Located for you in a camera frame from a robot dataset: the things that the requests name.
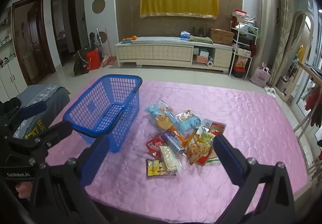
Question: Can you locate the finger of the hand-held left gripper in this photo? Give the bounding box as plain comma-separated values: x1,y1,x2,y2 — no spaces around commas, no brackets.
15,120,73,162
0,101,48,136

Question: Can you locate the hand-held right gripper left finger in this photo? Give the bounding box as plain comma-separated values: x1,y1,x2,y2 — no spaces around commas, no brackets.
30,135,111,224

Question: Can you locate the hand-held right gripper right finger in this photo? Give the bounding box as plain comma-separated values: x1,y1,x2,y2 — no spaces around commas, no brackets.
213,135,296,224

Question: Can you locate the green white snack packet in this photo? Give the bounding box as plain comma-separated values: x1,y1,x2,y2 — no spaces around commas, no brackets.
194,131,220,164

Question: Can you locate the yellow orange snack packet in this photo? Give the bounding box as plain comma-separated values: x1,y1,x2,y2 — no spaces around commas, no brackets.
185,138,214,165

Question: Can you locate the silver red green snack packet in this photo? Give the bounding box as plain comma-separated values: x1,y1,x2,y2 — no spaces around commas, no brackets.
195,118,227,139

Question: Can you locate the blue plastic basket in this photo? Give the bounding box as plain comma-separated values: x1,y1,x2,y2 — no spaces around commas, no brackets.
63,74,143,153

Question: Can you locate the pale blue white snack packet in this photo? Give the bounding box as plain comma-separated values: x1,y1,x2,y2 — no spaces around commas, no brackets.
175,110,202,136

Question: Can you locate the purple silver snack packet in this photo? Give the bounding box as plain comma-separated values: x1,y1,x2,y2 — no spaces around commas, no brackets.
161,131,187,155

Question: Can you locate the yellow purple snack packet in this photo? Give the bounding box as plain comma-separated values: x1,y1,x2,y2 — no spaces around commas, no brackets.
146,159,178,178

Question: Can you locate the cream snack packet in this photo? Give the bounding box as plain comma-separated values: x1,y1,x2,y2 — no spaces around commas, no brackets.
159,145,185,174

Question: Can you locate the light blue bear snack packet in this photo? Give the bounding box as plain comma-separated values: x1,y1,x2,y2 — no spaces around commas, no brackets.
144,101,176,131

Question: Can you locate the person's left hand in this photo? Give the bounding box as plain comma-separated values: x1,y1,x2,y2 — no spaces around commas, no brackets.
15,180,34,197

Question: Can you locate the grey covered armchair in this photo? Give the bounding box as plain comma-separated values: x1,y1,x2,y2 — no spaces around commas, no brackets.
12,84,71,139

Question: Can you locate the dark cloth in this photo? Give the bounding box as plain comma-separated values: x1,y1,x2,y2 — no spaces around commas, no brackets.
0,97,22,114

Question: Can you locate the white cupboard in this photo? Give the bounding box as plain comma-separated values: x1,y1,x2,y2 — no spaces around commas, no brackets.
0,57,28,100

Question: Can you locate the pink quilted cover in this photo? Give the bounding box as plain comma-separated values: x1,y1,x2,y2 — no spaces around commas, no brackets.
45,81,309,223

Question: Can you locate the dark bag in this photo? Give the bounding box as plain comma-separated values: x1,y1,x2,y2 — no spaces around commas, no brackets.
73,48,91,76

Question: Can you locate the red bag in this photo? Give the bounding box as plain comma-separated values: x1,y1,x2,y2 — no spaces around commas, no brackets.
86,48,101,70

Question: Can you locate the wooden chair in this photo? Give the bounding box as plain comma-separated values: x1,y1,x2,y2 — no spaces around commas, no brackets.
292,62,322,179

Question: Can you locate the pink broom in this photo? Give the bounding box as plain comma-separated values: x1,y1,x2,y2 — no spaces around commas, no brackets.
101,28,116,67

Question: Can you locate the pink bag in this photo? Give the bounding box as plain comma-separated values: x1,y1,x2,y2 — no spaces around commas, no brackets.
250,63,271,87

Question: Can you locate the arched floor mirror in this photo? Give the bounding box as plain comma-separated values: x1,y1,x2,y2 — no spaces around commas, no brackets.
275,11,314,102

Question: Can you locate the red printed gift box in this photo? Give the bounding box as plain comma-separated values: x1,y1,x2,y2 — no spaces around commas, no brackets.
233,55,248,78

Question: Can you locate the white mop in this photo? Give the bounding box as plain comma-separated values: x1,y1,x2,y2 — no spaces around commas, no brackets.
96,28,106,62

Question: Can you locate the red garment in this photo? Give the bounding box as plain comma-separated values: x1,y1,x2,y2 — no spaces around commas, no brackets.
304,86,322,127

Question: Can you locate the white metal rack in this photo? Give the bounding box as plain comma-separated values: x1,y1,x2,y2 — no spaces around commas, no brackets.
228,21,259,79

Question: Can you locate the cardboard box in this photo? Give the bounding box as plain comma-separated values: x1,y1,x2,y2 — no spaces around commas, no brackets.
210,28,235,46

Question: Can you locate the green cushion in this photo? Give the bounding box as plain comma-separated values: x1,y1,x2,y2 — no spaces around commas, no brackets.
189,35,214,44

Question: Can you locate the cream TV cabinet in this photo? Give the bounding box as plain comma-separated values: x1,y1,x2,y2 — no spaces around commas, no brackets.
115,36,234,72

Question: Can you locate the black router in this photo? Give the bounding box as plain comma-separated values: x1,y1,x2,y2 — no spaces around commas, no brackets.
192,26,207,38

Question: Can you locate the standing air conditioner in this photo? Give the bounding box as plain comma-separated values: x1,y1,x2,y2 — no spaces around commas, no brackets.
255,0,278,73

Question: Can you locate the patterned curtain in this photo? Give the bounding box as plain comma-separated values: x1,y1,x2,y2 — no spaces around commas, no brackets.
270,0,295,86

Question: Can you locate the yellow cloth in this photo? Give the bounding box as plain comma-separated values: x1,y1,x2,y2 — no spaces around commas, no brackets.
139,0,220,21

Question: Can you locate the wall shelf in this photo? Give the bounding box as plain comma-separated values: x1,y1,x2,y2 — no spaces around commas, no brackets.
0,6,16,68

